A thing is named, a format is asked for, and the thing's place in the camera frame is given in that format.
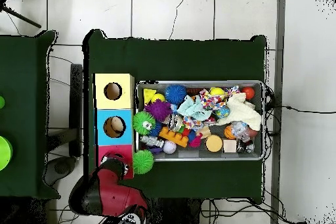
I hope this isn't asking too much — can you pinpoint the green spiky ball with eyes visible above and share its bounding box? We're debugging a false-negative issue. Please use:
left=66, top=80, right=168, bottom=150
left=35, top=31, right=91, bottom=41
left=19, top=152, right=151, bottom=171
left=131, top=110, right=157, bottom=136

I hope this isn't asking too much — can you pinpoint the cream white cloth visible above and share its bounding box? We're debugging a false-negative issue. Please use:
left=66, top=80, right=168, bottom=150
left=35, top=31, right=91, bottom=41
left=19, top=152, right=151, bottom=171
left=216, top=92, right=263, bottom=131

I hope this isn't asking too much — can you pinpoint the plain green spiky ball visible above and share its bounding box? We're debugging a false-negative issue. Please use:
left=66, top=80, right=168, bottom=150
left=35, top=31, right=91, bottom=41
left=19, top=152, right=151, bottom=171
left=132, top=149, right=155, bottom=175

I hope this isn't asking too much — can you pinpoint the blue spiky ball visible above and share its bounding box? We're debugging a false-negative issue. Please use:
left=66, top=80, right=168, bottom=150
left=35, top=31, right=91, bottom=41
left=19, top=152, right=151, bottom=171
left=164, top=85, right=188, bottom=106
left=150, top=122, right=163, bottom=138

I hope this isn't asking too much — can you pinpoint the shallow clear mesh bin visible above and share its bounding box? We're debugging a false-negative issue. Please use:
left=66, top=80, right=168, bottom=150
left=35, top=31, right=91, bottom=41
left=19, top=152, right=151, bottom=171
left=135, top=79, right=265, bottom=162

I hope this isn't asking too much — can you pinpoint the crushed silver drink can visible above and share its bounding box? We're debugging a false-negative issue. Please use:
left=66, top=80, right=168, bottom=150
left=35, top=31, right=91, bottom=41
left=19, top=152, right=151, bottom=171
left=167, top=113, right=184, bottom=131

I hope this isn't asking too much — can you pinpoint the yellow ball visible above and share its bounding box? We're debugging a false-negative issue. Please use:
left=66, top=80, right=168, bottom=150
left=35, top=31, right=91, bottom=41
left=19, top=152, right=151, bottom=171
left=209, top=86, right=226, bottom=99

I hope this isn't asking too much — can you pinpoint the dark green side tablecloth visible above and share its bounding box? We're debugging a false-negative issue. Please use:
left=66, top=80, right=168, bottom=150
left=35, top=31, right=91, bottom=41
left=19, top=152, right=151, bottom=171
left=0, top=30, right=62, bottom=199

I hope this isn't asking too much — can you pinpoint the lime green bowl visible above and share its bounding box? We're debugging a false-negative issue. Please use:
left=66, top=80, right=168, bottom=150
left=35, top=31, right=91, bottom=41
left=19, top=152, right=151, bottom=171
left=0, top=135, right=13, bottom=171

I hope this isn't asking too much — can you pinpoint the purple spiky toy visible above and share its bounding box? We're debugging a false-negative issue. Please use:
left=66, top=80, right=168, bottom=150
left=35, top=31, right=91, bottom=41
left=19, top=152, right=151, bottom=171
left=144, top=99, right=173, bottom=123

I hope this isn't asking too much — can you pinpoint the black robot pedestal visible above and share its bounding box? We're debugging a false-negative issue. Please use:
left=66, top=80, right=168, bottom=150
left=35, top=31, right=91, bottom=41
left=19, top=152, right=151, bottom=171
left=149, top=198, right=204, bottom=224

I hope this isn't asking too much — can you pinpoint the wooden box with three holes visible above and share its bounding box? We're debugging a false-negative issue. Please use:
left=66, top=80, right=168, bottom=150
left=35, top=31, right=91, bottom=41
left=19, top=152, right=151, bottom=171
left=93, top=73, right=136, bottom=180

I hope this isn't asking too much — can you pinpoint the colourful patterned cloth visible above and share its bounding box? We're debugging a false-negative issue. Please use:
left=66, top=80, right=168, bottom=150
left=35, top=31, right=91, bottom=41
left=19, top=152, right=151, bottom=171
left=198, top=85, right=241, bottom=111

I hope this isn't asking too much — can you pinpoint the light blue cloth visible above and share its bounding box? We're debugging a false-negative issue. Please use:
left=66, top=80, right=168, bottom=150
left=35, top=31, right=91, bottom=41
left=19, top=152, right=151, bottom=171
left=177, top=95, right=213, bottom=121

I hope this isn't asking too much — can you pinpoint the black cable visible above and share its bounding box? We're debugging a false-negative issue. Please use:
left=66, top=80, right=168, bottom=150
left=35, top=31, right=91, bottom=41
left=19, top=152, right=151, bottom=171
left=270, top=104, right=336, bottom=115

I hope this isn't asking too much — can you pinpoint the black tripod leg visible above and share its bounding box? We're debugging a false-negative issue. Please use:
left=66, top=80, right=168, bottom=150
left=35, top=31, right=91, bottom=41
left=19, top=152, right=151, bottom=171
left=0, top=3, right=42, bottom=29

